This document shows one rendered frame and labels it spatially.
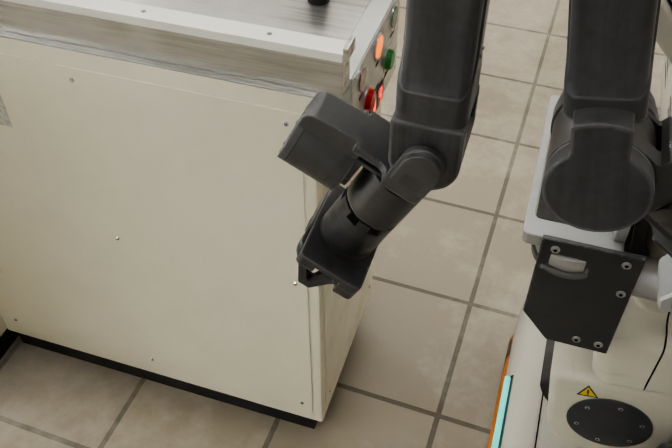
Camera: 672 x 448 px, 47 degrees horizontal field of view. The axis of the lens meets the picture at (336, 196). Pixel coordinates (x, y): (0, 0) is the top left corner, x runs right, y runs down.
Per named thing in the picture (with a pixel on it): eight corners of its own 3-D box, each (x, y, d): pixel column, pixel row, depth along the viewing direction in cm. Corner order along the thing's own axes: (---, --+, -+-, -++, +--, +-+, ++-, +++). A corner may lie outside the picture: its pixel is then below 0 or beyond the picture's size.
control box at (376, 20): (326, 159, 104) (325, 74, 95) (375, 63, 121) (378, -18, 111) (352, 164, 104) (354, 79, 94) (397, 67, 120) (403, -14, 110)
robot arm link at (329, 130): (451, 172, 58) (471, 107, 64) (322, 91, 57) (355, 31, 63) (375, 251, 67) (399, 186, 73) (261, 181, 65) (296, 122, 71)
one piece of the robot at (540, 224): (649, 203, 104) (702, 70, 89) (642, 369, 85) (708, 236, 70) (530, 178, 108) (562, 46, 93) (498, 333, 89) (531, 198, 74)
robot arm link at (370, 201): (428, 205, 64) (442, 162, 68) (358, 161, 63) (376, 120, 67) (387, 246, 69) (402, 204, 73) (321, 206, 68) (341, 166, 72)
